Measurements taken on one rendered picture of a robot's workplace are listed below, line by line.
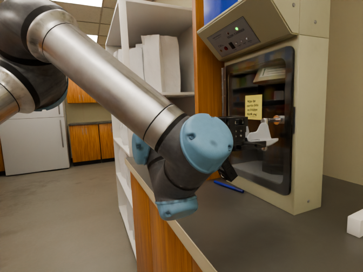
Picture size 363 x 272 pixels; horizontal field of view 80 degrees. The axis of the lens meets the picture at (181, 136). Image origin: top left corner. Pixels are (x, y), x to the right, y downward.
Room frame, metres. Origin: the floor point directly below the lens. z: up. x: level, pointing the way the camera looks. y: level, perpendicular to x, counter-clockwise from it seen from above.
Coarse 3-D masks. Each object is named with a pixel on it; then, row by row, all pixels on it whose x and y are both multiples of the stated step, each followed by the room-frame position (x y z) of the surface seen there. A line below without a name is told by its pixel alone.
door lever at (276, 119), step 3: (273, 117) 0.61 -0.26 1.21; (276, 117) 0.60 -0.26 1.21; (279, 117) 0.59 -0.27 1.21; (261, 120) 0.58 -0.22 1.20; (264, 120) 0.58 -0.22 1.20; (267, 120) 0.58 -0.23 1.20; (270, 120) 0.59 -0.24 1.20; (273, 120) 0.59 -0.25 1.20; (276, 120) 0.59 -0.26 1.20; (279, 120) 0.59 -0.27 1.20; (267, 123) 0.58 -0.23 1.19; (276, 123) 0.60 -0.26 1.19; (264, 147) 0.58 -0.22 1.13; (267, 147) 0.58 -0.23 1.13; (264, 150) 0.58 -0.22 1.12; (267, 150) 0.58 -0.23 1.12
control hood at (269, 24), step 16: (240, 0) 0.59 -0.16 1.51; (256, 0) 0.55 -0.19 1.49; (272, 0) 0.53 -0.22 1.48; (288, 0) 0.54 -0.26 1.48; (224, 16) 0.66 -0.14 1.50; (240, 16) 0.62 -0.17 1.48; (256, 16) 0.58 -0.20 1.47; (272, 16) 0.55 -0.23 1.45; (288, 16) 0.54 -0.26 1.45; (208, 32) 0.76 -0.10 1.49; (256, 32) 0.62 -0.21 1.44; (272, 32) 0.59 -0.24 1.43; (288, 32) 0.55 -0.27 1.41; (256, 48) 0.67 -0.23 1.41
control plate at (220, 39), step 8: (232, 24) 0.66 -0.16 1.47; (240, 24) 0.64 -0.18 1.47; (216, 32) 0.73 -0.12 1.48; (224, 32) 0.71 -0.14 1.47; (232, 32) 0.68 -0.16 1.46; (240, 32) 0.66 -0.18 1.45; (248, 32) 0.64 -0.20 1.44; (216, 40) 0.76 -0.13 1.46; (224, 40) 0.73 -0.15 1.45; (232, 40) 0.71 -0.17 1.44; (240, 40) 0.68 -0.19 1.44; (248, 40) 0.66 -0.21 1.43; (256, 40) 0.64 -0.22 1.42; (216, 48) 0.79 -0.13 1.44; (240, 48) 0.71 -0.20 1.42; (224, 56) 0.80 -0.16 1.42
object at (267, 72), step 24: (288, 48) 0.57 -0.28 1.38; (240, 72) 0.75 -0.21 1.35; (264, 72) 0.65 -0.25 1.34; (288, 72) 0.57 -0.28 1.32; (240, 96) 0.75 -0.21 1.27; (264, 96) 0.65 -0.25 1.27; (288, 96) 0.57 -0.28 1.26; (288, 120) 0.57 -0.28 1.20; (288, 144) 0.57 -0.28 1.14; (240, 168) 0.75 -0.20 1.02; (264, 168) 0.64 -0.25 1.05; (288, 168) 0.56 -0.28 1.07; (288, 192) 0.56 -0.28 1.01
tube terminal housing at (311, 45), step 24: (312, 0) 0.58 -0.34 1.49; (312, 24) 0.58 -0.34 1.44; (264, 48) 0.67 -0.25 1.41; (312, 48) 0.58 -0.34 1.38; (312, 72) 0.58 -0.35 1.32; (312, 96) 0.58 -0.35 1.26; (312, 120) 0.58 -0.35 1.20; (312, 144) 0.58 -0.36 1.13; (312, 168) 0.59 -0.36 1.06; (264, 192) 0.66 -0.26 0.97; (312, 192) 0.59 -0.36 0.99
